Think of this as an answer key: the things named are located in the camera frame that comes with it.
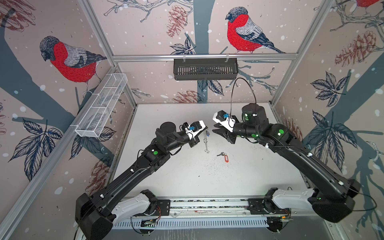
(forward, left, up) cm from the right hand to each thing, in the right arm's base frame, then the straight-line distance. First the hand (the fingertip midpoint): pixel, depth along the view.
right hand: (212, 128), depth 65 cm
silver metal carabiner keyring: (-2, +3, -8) cm, 9 cm away
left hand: (0, +3, +2) cm, 4 cm away
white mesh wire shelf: (+9, +58, 0) cm, 59 cm away
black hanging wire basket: (+57, +12, -5) cm, 58 cm away
